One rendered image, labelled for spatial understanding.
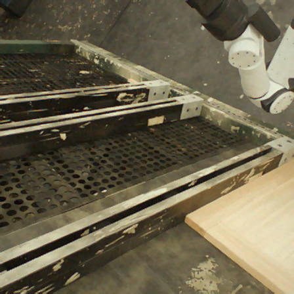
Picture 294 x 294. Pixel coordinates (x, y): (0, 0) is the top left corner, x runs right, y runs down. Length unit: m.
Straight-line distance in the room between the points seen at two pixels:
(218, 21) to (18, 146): 0.56
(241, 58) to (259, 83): 0.16
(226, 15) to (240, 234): 0.45
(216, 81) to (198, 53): 0.32
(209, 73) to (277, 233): 1.90
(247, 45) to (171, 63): 2.04
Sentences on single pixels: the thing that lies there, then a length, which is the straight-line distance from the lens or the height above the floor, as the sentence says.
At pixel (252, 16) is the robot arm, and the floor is 1.47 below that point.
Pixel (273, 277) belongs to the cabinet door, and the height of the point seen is 1.35.
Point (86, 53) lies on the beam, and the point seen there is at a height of 0.90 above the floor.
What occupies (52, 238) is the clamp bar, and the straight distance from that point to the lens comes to 0.56.
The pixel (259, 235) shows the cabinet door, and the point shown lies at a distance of 0.77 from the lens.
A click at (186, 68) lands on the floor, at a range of 2.68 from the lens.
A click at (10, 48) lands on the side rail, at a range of 1.88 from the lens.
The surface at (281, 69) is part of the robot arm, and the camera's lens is 0.98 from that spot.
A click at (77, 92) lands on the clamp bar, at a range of 1.19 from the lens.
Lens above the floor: 2.03
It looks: 53 degrees down
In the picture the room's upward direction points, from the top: 58 degrees counter-clockwise
